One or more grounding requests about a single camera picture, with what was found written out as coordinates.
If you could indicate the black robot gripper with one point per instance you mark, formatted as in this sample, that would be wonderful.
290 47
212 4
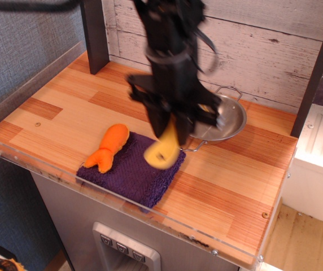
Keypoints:
174 87

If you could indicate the yellow brush with white bristles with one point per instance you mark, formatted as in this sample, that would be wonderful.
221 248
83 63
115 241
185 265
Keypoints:
164 153

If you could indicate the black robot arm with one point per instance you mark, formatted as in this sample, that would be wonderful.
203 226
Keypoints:
172 29

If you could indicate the orange plush fish toy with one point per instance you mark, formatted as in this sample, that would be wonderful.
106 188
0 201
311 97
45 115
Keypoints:
112 142

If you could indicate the purple knitted cloth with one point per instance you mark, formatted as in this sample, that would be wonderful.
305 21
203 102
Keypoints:
131 176

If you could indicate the clear acrylic table guard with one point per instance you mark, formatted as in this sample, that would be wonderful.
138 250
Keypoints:
222 199

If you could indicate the grey toy fridge cabinet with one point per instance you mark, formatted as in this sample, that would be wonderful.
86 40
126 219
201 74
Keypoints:
74 213

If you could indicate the silver dispenser panel with buttons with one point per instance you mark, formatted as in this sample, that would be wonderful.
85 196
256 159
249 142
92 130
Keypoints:
118 251

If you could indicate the yellow object bottom left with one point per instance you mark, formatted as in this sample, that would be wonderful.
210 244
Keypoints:
9 265

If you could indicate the steel bowl with handles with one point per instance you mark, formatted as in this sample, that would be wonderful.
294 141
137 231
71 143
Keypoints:
232 120

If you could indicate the dark vertical post right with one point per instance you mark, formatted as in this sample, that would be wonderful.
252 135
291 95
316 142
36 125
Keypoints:
309 95

